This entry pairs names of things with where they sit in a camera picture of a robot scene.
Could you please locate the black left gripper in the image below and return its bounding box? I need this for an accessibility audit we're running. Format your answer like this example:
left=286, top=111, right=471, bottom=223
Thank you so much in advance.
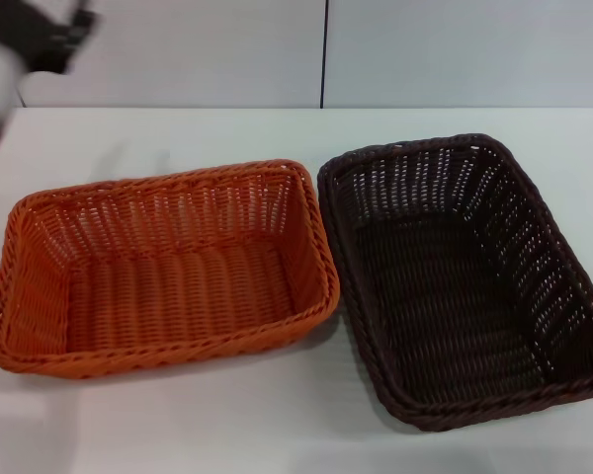
left=0, top=0, right=106, bottom=77

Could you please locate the orange woven plastic basket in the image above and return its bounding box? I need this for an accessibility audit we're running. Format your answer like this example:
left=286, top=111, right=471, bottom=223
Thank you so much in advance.
left=0, top=158, right=345, bottom=380

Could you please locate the dark brown woven plastic basket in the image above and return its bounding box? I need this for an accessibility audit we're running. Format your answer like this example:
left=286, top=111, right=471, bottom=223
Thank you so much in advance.
left=316, top=131, right=593, bottom=435

